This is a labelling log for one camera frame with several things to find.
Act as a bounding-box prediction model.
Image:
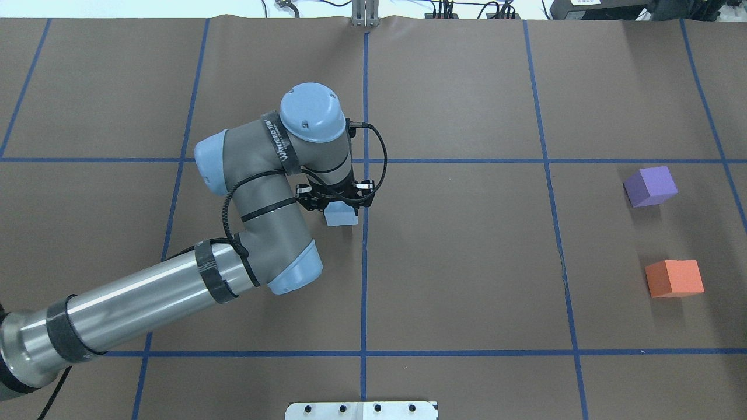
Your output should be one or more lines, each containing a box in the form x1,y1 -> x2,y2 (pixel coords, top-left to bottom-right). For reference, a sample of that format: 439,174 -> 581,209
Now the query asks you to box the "purple foam block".
623,166 -> 679,208

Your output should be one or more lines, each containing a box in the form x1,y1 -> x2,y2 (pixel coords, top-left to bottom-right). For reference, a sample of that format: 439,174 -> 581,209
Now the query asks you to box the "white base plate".
284,401 -> 439,419

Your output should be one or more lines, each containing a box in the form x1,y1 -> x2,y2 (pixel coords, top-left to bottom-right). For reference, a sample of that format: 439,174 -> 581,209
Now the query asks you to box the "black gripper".
296,179 -> 375,212

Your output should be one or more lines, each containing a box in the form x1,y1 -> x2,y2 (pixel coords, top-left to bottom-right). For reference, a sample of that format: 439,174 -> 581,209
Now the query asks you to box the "light blue foam block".
323,201 -> 358,227

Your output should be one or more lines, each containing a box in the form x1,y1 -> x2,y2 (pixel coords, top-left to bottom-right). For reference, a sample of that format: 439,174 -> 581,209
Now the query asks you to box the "metal bracket at top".
351,0 -> 381,27

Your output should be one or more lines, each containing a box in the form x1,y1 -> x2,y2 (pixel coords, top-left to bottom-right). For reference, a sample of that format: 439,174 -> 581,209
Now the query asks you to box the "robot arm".
2,83 -> 383,401

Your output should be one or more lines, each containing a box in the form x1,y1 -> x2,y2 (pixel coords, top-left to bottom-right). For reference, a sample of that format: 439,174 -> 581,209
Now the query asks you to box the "orange foam block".
644,260 -> 704,299

